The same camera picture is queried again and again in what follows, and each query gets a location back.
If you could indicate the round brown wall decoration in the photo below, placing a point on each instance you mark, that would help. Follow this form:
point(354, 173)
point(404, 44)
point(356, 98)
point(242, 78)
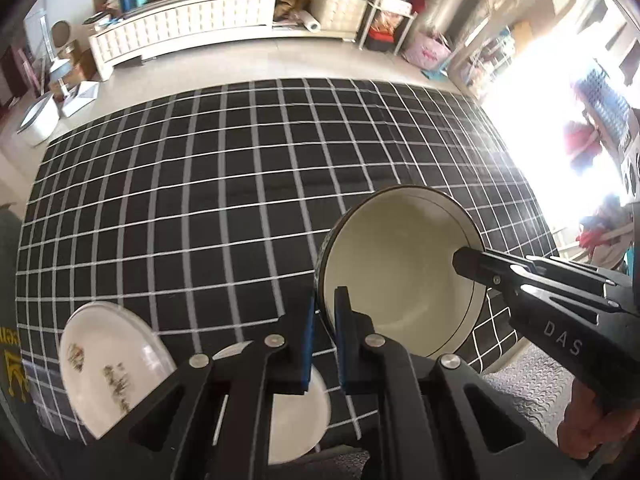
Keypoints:
point(60, 32)

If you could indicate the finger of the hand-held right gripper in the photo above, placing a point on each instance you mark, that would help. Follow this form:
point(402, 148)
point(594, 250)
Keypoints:
point(560, 296)
point(475, 264)

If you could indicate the patterned bowl with dark rim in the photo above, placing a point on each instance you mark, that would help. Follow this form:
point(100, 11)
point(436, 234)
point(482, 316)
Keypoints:
point(400, 270)

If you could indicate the person's right hand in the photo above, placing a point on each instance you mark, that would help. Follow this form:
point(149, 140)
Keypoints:
point(595, 430)

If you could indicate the black white checked tablecloth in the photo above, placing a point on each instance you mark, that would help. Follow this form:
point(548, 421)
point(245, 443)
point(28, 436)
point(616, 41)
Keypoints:
point(200, 185)

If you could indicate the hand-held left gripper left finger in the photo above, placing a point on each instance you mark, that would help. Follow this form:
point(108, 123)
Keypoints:
point(305, 355)

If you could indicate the plain white plate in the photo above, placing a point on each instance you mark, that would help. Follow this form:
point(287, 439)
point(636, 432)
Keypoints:
point(295, 427)

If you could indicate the pink bag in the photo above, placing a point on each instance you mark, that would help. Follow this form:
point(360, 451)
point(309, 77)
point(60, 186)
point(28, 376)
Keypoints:
point(425, 52)

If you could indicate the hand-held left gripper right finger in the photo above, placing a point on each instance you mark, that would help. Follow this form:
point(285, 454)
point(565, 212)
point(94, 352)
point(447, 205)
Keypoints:
point(345, 347)

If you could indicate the broom with long pole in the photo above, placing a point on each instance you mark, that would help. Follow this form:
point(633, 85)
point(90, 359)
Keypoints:
point(59, 70)

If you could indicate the white paper roll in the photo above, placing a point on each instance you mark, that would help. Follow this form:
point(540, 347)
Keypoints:
point(310, 22)

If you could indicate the white plate with green flowers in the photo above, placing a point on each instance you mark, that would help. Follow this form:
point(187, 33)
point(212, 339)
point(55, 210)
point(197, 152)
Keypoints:
point(100, 360)

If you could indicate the white shelf rack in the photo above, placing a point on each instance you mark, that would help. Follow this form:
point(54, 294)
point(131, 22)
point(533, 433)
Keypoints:
point(395, 5)

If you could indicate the white dustpan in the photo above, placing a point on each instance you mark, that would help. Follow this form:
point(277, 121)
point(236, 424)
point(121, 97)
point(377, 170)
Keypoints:
point(80, 100)

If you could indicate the white round appliance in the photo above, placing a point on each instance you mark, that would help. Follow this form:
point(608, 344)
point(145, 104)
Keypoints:
point(37, 120)

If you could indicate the white television cabinet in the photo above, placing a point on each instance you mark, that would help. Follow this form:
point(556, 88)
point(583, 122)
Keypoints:
point(200, 15)

